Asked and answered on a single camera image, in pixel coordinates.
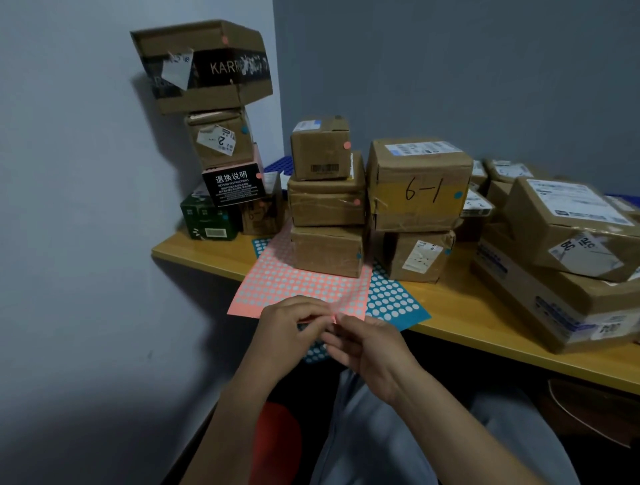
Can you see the person's left hand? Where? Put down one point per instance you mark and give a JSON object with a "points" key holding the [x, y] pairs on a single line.
{"points": [[285, 340]]}

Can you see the person's right hand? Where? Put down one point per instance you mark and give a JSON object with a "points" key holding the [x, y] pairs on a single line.
{"points": [[375, 360]]}

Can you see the pink dot sticker sheet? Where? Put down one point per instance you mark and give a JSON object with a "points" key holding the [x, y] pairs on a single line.
{"points": [[275, 285]]}

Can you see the teal sticker sheet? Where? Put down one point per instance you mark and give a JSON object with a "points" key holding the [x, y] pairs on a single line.
{"points": [[395, 300]]}

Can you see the box of stack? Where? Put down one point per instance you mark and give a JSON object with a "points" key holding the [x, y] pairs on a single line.
{"points": [[317, 147], [325, 250], [320, 205]]}

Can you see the small tall box white labels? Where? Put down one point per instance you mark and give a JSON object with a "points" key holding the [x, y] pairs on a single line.
{"points": [[395, 260]]}

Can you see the dark green box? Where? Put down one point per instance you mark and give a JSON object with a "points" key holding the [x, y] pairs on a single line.
{"points": [[205, 220]]}

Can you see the box with 004 label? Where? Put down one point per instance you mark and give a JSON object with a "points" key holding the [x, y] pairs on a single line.
{"points": [[515, 300]]}

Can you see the black and pink box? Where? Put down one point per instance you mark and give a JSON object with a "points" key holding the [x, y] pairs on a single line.
{"points": [[235, 192]]}

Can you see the box marked 6-1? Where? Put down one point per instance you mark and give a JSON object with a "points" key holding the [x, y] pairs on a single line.
{"points": [[400, 170]]}

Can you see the small cardboard parcel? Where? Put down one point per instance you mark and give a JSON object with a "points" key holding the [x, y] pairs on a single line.
{"points": [[530, 220]]}

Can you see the box marked 3-3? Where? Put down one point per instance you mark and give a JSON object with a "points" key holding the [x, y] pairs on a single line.
{"points": [[590, 295]]}

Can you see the pile of brown parcels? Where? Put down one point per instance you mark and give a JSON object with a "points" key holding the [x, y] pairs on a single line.
{"points": [[500, 172]]}

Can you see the box with black KARRIE band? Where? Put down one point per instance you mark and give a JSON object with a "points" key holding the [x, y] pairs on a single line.
{"points": [[200, 35]]}

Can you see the person's left forearm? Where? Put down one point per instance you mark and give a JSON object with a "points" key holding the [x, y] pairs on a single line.
{"points": [[230, 434]]}

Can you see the person's right forearm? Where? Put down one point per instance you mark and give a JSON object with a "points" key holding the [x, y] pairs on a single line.
{"points": [[460, 439]]}

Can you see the person's grey trousers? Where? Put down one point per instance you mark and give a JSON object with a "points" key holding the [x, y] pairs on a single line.
{"points": [[370, 439]]}

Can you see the red stool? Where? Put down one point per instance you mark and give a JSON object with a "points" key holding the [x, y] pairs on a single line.
{"points": [[277, 444]]}

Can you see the blue plastic grid pallet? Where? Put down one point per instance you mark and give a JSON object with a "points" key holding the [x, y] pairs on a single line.
{"points": [[277, 165]]}

